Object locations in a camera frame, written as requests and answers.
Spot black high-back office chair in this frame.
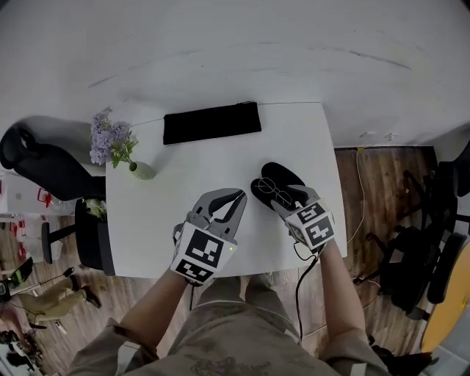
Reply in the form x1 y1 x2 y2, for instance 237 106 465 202
0 116 117 277

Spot person's left shoe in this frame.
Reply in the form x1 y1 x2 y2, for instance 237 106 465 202
234 275 255 301

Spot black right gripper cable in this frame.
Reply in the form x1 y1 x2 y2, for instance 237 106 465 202
292 240 319 341

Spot thin yellow floor cable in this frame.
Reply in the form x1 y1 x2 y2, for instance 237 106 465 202
344 145 370 245

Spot black glasses case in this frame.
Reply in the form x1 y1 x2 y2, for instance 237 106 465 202
250 162 308 213

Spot white boxes with red labels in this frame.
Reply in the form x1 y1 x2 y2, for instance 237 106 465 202
0 170 80 264

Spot flat black fabric pouch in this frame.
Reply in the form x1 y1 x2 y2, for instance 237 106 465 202
162 101 263 146

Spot round yellow table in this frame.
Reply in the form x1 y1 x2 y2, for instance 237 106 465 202
419 242 470 354

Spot black bag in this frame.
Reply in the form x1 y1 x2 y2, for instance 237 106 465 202
366 334 440 376

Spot pale green vase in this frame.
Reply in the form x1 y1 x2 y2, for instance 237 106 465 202
128 161 156 181

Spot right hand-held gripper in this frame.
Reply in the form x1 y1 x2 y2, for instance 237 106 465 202
270 184 337 253

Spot black office chair with armrests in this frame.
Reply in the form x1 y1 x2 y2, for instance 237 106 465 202
380 141 470 320

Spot person's grey printed t-shirt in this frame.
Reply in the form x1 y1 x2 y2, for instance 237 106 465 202
65 273 390 376

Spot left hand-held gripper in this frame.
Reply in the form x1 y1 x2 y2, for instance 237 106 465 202
170 188 248 286

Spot person's right forearm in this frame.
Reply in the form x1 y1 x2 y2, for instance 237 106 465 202
318 242 369 355

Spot small white flower bunch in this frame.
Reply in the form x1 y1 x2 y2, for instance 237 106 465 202
82 198 108 223

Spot person's left forearm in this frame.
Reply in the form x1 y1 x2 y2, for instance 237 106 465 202
120 273 192 355

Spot wire-frame eyeglasses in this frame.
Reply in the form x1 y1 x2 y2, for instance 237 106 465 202
257 176 295 207

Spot purple artificial flowers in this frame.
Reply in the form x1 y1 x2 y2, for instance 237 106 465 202
89 106 140 170

